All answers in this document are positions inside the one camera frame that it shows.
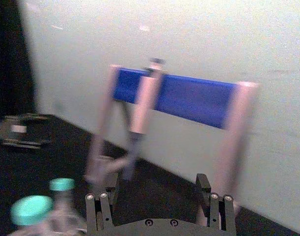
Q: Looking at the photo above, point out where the clear bottle with teal cap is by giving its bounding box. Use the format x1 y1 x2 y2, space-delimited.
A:
10 195 67 236
49 177 87 234

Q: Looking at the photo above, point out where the black upright panel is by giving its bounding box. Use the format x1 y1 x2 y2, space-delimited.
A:
0 0 40 122

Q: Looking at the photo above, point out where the silver tripod pole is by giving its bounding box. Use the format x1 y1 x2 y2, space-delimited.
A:
119 57 165 181

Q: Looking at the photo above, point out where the black table cloth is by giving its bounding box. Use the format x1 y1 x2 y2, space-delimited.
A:
0 113 300 236

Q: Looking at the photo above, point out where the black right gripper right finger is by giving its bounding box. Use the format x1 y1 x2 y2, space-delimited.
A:
195 173 237 233

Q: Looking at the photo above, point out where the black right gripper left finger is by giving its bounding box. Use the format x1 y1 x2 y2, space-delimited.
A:
84 172 120 232

